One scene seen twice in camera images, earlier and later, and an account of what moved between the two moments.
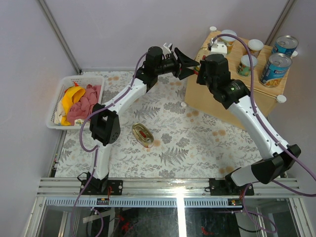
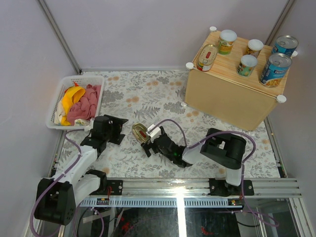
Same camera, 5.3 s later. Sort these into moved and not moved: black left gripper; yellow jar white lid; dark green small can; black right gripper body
Moved: black right gripper body; black left gripper
Not moved: yellow jar white lid; dark green small can
